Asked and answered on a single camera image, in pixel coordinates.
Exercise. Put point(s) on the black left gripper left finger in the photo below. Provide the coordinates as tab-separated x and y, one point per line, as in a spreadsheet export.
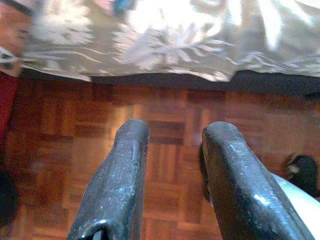
117	180

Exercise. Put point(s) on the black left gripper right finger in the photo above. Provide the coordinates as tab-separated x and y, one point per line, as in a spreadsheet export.
240	185

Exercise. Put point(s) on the black robot right foot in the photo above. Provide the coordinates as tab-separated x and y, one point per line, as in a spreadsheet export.
306	172

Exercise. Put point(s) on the dark bed base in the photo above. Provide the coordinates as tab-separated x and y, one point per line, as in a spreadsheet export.
250	82

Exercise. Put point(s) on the red fabric sofa cushion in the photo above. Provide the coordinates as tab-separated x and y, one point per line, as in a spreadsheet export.
6	100

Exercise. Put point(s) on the beige floral bed sheet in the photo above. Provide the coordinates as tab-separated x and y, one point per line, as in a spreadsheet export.
175	50

